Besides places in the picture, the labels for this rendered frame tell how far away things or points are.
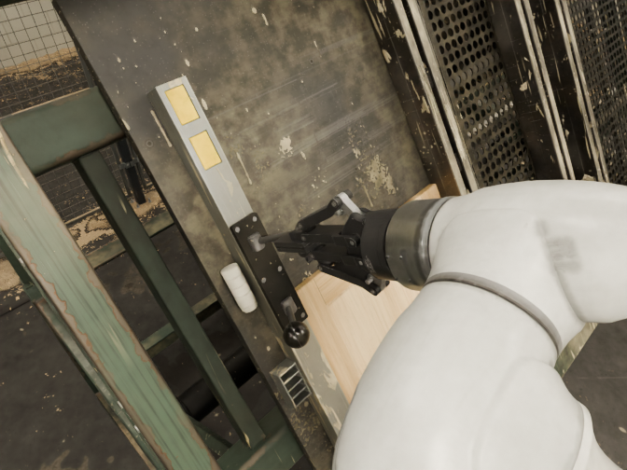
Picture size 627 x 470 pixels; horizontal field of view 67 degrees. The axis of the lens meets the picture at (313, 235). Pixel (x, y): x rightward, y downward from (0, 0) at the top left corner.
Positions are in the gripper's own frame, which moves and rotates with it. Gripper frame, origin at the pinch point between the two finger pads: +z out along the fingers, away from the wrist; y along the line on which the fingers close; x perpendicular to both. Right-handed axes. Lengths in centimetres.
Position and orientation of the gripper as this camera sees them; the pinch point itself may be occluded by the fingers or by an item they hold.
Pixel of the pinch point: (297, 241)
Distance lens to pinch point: 63.3
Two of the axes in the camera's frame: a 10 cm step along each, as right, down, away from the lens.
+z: -5.9, 0.0, 8.1
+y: 4.0, 8.7, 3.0
